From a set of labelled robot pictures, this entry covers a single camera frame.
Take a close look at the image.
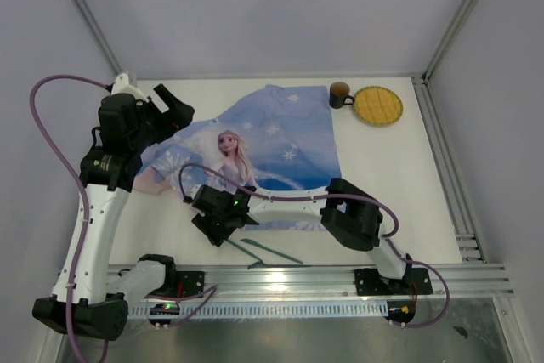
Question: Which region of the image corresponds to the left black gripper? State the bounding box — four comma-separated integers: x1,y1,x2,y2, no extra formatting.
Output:
129,84,195,152

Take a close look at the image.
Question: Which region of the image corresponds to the blue pink Elsa cloth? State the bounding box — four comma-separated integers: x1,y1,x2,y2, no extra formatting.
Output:
133,84,343,232

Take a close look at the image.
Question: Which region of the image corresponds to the teal plastic spoon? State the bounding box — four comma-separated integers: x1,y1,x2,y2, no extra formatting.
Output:
226,240,263,263

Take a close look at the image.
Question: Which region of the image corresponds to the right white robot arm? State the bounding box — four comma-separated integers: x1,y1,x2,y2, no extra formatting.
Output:
184,178,412,292

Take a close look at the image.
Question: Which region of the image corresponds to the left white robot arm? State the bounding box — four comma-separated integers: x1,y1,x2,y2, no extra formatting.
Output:
32,72,195,341

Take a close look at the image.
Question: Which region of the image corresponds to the teal plastic knife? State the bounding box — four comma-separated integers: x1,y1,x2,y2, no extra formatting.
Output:
241,238,304,265

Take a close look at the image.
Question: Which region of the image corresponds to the dark teal plastic fork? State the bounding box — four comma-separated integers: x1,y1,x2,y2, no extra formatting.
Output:
247,261,309,270

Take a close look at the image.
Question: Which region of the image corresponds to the brown paper cup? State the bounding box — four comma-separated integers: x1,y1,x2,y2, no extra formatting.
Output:
329,82,354,109

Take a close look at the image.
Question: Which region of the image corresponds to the yellow woven round plate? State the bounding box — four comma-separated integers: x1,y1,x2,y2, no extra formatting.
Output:
352,86,404,127

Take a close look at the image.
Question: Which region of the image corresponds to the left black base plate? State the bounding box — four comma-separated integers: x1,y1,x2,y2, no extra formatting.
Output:
169,270,205,298

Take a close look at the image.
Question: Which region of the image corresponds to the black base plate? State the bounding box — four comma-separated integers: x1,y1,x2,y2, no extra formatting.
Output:
169,270,205,298
354,267,434,296

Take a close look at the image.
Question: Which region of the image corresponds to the aluminium front rail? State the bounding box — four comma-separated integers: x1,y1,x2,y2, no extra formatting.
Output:
178,263,514,301

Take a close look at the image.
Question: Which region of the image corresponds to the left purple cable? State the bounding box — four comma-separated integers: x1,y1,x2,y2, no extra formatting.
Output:
28,74,220,363

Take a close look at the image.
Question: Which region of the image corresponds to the white slotted cable duct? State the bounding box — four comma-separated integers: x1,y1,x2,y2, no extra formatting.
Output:
128,299,388,320

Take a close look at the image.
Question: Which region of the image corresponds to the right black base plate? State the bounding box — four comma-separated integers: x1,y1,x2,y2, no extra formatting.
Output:
354,267,434,296

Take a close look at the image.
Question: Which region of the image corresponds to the right aluminium side rail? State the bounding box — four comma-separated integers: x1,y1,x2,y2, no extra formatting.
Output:
411,76,487,264

